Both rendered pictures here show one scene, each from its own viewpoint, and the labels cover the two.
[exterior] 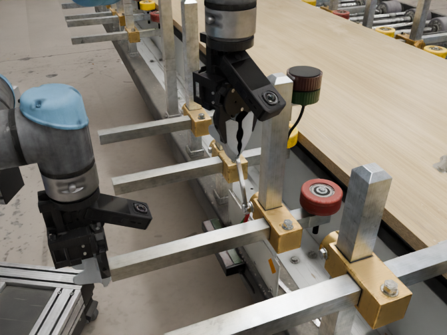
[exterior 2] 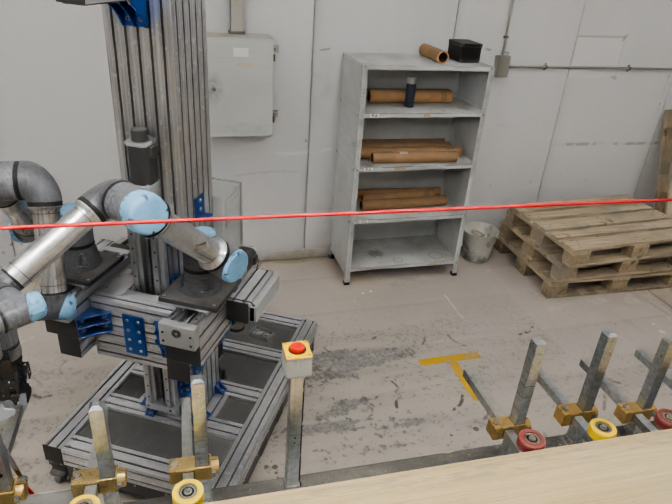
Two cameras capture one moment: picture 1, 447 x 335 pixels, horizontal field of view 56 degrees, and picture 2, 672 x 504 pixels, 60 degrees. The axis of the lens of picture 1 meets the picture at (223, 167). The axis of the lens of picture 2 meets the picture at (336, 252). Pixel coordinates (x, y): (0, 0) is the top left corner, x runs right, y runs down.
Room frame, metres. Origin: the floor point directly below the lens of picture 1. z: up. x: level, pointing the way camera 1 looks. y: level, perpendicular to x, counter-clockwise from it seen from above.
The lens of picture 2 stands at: (1.56, -1.03, 2.17)
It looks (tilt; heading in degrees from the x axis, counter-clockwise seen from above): 28 degrees down; 95
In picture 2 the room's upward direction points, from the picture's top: 4 degrees clockwise
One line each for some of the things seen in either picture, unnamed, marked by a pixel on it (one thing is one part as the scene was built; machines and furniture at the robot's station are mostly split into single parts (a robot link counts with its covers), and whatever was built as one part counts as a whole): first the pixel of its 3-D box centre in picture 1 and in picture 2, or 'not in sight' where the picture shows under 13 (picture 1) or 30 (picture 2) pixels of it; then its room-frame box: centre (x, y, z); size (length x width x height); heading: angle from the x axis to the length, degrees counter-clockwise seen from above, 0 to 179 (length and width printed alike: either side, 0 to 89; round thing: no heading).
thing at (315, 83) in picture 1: (303, 78); not in sight; (0.67, -0.14, 1.13); 0.06 x 0.06 x 0.02
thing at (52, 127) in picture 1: (56, 129); (1, 328); (0.49, 0.22, 1.12); 0.09 x 0.08 x 0.11; 111
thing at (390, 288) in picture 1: (390, 286); not in sight; (0.35, -0.21, 0.98); 0.02 x 0.02 x 0.01
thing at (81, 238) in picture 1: (76, 221); (12, 371); (0.49, 0.23, 0.97); 0.09 x 0.08 x 0.12; 111
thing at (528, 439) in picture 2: (159, 24); (528, 450); (2.07, 0.31, 0.85); 0.08 x 0.08 x 0.11
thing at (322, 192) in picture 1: (318, 211); not in sight; (0.65, -0.19, 0.85); 0.08 x 0.08 x 0.11
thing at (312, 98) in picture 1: (302, 92); not in sight; (0.67, -0.14, 1.10); 0.06 x 0.06 x 0.02
